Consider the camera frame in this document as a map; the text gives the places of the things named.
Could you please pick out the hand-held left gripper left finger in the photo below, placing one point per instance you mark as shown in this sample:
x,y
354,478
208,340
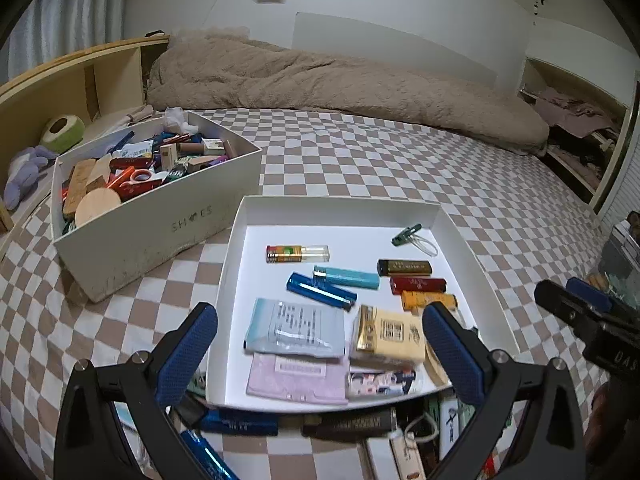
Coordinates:
x,y
187,355

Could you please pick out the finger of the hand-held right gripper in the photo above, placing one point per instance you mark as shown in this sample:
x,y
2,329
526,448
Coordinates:
x,y
592,295
562,302

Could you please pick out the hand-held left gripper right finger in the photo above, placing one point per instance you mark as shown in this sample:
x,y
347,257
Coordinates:
x,y
450,355

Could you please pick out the dark brown gold lighter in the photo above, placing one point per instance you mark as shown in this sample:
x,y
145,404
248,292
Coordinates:
x,y
405,267

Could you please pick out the clear plastic loop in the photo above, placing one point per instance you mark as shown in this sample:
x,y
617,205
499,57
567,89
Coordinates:
x,y
426,249

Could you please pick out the green clothespin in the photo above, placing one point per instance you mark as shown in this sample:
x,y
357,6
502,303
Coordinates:
x,y
406,235

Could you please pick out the clear lighter orange label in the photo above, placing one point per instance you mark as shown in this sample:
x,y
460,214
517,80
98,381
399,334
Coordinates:
x,y
297,254

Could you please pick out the white shallow box lid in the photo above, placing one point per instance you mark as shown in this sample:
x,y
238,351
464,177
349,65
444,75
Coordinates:
x,y
325,225

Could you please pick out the person's right hand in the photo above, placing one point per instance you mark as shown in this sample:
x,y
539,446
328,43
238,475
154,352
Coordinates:
x,y
612,420

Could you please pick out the black clip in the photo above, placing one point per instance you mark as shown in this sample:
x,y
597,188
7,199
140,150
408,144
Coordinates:
x,y
192,410

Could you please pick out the yellow paper pack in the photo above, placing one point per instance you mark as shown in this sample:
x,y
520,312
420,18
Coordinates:
x,y
387,335

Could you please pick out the white ribbon print card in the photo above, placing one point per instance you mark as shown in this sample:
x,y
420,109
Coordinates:
x,y
452,422

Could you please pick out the picture print pack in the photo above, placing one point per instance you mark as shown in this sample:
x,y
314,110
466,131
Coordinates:
x,y
382,382

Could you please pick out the dark red lighter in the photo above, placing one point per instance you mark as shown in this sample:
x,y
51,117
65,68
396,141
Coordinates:
x,y
417,285

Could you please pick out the grey foil sachet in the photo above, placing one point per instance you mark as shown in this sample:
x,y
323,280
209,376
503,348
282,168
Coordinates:
x,y
295,327

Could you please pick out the pink flat packet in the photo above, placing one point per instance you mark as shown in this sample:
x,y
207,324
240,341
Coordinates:
x,y
297,377

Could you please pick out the white louvered door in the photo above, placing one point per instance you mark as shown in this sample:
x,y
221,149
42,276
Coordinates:
x,y
625,185

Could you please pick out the white shoe box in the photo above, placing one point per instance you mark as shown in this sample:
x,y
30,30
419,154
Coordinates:
x,y
150,245

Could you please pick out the dark brown long lighter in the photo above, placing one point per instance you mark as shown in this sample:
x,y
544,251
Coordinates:
x,y
350,422

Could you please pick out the teal lighter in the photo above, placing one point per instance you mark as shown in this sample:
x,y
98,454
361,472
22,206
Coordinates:
x,y
345,278

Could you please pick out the round beige compact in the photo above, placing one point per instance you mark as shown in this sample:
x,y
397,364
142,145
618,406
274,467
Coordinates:
x,y
97,205

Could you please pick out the open wooden closet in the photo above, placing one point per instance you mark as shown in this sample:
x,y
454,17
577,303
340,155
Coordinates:
x,y
620,115

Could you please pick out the teal printed can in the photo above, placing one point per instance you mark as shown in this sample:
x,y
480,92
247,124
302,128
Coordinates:
x,y
176,172

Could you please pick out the pile of pink clothes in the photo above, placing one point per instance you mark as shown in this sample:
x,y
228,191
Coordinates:
x,y
570,112

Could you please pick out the dark red case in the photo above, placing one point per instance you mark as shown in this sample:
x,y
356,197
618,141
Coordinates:
x,y
131,162

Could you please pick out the beige upright box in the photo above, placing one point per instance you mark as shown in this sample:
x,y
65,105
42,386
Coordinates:
x,y
167,155

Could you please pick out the cork wooden block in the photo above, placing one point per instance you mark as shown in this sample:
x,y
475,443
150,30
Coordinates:
x,y
80,185

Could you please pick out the brown tube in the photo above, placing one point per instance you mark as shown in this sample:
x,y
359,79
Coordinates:
x,y
192,147

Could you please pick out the small white box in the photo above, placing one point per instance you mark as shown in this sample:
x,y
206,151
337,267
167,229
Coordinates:
x,y
215,146

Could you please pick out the checkered bed sheet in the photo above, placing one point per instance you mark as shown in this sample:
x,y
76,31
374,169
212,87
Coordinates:
x,y
350,160

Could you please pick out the crumpled white tissue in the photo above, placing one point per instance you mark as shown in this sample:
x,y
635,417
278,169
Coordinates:
x,y
176,117

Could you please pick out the purple plush toy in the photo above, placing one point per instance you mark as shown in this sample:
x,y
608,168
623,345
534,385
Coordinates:
x,y
25,170

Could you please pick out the green round plush toy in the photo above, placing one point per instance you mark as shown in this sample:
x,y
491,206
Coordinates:
x,y
62,132

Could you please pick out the beige quilted duvet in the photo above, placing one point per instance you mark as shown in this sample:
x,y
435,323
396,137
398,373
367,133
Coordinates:
x,y
325,80

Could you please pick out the wooden bedside shelf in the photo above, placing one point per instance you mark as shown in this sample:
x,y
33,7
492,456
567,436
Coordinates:
x,y
60,80

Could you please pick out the grey curtain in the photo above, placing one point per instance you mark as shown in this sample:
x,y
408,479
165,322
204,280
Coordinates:
x,y
70,25

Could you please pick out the white wall panel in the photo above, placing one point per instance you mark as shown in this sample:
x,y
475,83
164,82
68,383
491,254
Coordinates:
x,y
400,45

